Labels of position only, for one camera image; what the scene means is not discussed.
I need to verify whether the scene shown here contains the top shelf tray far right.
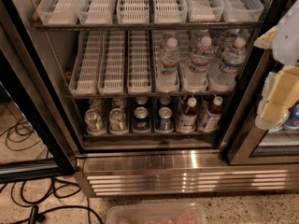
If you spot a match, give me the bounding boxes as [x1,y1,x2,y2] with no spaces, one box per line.
[222,0,263,22]

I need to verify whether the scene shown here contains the blue pepsi can rear left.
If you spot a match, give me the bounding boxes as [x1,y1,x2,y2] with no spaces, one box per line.
[135,96,149,108]

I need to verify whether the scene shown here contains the silver soda can front left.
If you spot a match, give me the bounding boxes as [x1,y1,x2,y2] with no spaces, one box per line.
[84,108,106,135]

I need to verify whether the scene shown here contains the blue can behind right door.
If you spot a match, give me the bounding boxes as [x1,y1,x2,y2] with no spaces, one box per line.
[283,101,299,131]

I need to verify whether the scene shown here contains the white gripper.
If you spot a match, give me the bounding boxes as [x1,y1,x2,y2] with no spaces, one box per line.
[254,0,299,130]

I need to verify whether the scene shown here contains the top shelf tray far left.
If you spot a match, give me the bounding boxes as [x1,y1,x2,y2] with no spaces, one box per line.
[36,0,79,25]

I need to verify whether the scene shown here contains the black floor cables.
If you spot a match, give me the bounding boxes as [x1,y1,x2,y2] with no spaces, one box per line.
[0,115,105,224]

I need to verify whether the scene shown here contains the blue pepsi can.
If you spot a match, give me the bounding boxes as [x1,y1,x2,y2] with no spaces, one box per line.
[135,96,149,108]
[157,96,172,109]
[133,106,150,133]
[155,107,173,133]

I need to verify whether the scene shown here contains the silver soda can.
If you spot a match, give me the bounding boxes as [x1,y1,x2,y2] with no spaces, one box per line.
[89,98,105,116]
[112,97,127,110]
[84,108,106,135]
[109,108,128,135]

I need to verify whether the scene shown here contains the blue pepsi can front right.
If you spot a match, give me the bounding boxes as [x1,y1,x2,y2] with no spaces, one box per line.
[155,107,173,133]

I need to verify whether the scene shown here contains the silver soda can rear left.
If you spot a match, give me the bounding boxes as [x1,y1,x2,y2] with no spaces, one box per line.
[89,98,105,116]

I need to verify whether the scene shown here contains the brown tea bottle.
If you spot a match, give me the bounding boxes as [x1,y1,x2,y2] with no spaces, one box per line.
[198,96,223,133]
[177,97,198,133]

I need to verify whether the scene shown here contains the middle shelf tray far left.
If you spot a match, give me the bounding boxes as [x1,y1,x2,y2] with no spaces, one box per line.
[69,31,103,96]

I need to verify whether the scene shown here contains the blue pepsi can rear right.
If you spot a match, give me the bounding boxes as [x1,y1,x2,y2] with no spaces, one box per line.
[157,96,172,109]

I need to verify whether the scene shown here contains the black fridge door left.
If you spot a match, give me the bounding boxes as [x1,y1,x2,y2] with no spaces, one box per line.
[0,27,76,184]

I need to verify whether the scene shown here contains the stainless steel display fridge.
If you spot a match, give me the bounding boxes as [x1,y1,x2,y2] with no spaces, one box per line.
[0,0,299,197]

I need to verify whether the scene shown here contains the blue pepsi can front left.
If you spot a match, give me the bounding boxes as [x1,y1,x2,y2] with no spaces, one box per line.
[133,106,150,133]

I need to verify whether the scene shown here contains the brown tea bottle left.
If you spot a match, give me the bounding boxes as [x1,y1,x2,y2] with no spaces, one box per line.
[177,97,198,133]

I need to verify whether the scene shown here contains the clear plastic bin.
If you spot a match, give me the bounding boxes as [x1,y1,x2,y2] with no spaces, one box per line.
[106,203,208,224]

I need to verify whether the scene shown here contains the water bottle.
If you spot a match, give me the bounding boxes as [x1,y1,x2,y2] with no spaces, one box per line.
[208,29,239,77]
[160,30,179,48]
[184,36,214,92]
[209,37,247,91]
[189,29,210,49]
[157,37,180,91]

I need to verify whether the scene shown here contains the brown tea bottle right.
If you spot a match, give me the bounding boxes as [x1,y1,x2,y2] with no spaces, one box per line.
[198,96,223,133]

